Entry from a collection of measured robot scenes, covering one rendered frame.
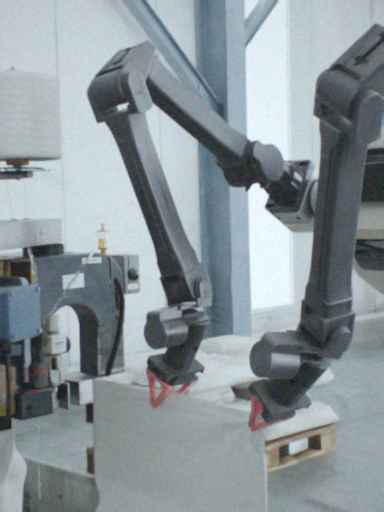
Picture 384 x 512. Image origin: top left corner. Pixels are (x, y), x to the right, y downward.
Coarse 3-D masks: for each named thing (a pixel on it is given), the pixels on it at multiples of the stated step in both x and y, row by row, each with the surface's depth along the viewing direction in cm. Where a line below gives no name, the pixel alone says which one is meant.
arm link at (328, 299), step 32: (320, 128) 129; (352, 128) 124; (320, 160) 131; (352, 160) 129; (320, 192) 133; (352, 192) 132; (320, 224) 135; (352, 224) 135; (320, 256) 137; (352, 256) 138; (320, 288) 140; (352, 288) 142; (320, 320) 142; (352, 320) 143
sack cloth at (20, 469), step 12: (12, 420) 211; (0, 432) 214; (12, 432) 211; (0, 444) 213; (12, 444) 212; (0, 456) 213; (12, 456) 212; (0, 468) 213; (12, 468) 216; (24, 468) 219; (0, 480) 215; (12, 480) 218; (0, 492) 215; (12, 492) 218; (0, 504) 216; (12, 504) 218
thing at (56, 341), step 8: (56, 320) 188; (48, 328) 188; (56, 328) 188; (40, 336) 190; (48, 336) 188; (56, 336) 188; (64, 336) 189; (40, 344) 190; (48, 344) 188; (56, 344) 188; (64, 344) 189; (40, 352) 190; (48, 352) 188; (56, 352) 188; (40, 360) 190
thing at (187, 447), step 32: (96, 384) 193; (128, 384) 187; (96, 416) 193; (128, 416) 185; (160, 416) 176; (192, 416) 169; (224, 416) 163; (96, 448) 194; (128, 448) 186; (160, 448) 176; (192, 448) 169; (224, 448) 164; (256, 448) 158; (96, 480) 194; (128, 480) 186; (160, 480) 177; (192, 480) 170; (224, 480) 164; (256, 480) 158
